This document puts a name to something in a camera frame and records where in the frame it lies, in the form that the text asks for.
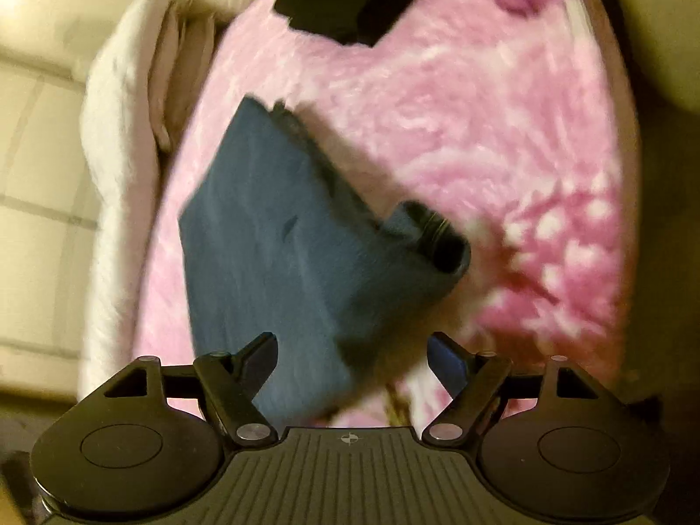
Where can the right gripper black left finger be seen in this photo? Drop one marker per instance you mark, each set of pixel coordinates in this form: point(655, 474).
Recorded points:
point(230, 382)

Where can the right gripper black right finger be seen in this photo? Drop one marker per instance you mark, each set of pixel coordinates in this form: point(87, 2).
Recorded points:
point(471, 380)

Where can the blue denim jeans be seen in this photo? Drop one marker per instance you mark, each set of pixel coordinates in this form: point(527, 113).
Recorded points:
point(276, 240)

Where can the cream wardrobe with black lines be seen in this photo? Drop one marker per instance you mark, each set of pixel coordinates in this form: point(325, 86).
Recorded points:
point(48, 221)

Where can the pink floral bed sheet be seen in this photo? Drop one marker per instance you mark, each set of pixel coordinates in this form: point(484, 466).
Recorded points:
point(512, 117)

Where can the white rolled duvet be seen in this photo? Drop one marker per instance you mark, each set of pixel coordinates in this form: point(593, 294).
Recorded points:
point(140, 92)

